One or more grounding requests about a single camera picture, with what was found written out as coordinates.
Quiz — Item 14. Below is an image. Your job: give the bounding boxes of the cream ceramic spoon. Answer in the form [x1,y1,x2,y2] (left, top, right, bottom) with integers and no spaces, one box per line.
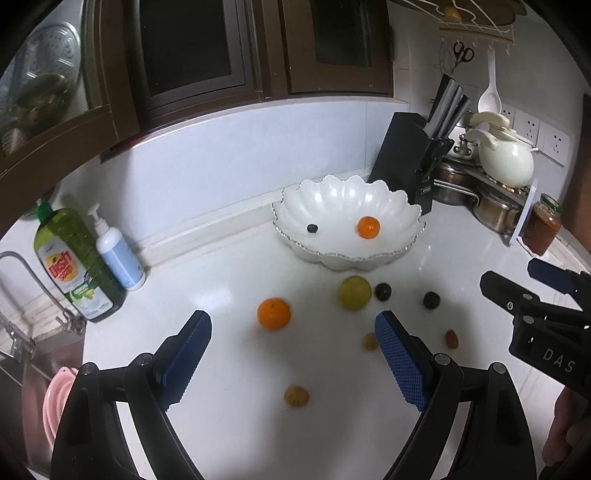
[469,111,512,132]
[464,129,498,151]

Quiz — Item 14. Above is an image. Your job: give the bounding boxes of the white plastic ladle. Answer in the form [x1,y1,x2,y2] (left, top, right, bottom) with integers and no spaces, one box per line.
[478,46,503,114]

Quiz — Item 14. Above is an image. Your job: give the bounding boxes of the black knife block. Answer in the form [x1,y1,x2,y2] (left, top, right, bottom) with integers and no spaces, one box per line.
[368,112,455,214]

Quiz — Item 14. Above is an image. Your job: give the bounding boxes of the steel pot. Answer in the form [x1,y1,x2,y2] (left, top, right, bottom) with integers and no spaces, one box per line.
[433,159,481,206]
[472,187,525,234]

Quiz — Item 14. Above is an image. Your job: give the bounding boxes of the yellow-green citrus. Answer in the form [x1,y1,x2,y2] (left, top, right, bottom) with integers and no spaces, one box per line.
[338,275,373,310]

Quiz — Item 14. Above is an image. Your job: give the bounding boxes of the kitchen corner rack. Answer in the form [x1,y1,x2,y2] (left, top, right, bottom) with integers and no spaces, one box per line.
[438,157,541,247]

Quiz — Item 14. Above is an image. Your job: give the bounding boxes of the brown glass cabinet door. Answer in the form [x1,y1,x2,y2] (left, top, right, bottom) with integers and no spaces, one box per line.
[259,0,396,100]
[0,0,127,185]
[99,0,266,134]

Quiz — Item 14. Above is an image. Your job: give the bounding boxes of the pink colander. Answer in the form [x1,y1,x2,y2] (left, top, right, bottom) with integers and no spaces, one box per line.
[43,367,79,444]

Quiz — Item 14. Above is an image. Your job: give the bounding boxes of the steel sink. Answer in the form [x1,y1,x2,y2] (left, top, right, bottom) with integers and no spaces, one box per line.
[0,323,86,462]

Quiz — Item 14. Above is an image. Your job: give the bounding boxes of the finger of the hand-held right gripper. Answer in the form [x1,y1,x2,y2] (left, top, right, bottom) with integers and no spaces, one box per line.
[527,258,591,308]
[480,271,543,319]

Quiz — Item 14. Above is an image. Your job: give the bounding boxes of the small steel object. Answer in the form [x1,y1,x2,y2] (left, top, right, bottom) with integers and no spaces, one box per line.
[455,134,478,160]

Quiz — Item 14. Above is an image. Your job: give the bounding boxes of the person's right hand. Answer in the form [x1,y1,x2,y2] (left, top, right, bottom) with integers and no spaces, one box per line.
[542,386,591,468]

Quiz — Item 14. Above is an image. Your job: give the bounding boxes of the glass sauce jar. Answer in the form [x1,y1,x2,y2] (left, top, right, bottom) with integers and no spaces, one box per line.
[523,194,563,257]

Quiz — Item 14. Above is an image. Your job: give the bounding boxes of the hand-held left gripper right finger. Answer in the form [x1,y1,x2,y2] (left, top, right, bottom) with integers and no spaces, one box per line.
[374,310,539,480]

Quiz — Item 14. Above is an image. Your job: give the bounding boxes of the white ceramic pot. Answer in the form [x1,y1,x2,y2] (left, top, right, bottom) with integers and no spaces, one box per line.
[464,128,539,189]

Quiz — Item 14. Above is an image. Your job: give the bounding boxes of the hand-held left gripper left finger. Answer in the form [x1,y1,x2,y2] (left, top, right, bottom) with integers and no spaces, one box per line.
[50,310,213,480]

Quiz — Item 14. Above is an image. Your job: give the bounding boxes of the steel steamer plate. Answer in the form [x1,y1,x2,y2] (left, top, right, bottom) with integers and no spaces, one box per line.
[9,21,81,93]

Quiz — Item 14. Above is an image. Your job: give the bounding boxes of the black scissors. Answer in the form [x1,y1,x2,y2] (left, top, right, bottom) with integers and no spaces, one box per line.
[450,41,475,75]

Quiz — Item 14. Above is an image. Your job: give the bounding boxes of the white scalloped bowl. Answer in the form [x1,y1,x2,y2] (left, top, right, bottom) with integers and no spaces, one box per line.
[271,174,426,273]

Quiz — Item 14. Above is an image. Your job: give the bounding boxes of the green dish soap bottle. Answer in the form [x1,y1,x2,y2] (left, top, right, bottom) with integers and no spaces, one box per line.
[33,202,126,323]

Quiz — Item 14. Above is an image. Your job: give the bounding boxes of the yellow cherry tomato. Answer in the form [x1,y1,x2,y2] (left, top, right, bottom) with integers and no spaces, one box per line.
[283,385,310,408]

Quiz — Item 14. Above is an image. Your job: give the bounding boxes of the wall hook rail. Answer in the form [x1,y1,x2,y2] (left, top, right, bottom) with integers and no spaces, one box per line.
[438,23,515,47]

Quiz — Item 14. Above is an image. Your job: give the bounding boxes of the steel faucet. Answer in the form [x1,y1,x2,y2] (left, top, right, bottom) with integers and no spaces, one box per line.
[0,251,86,333]

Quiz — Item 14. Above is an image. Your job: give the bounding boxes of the white pump bottle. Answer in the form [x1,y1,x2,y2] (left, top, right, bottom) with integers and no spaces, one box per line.
[88,203,147,291]

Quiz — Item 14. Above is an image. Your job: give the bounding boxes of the steel-handled knife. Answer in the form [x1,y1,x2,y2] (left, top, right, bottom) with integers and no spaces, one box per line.
[438,85,466,138]
[445,95,472,140]
[427,74,458,134]

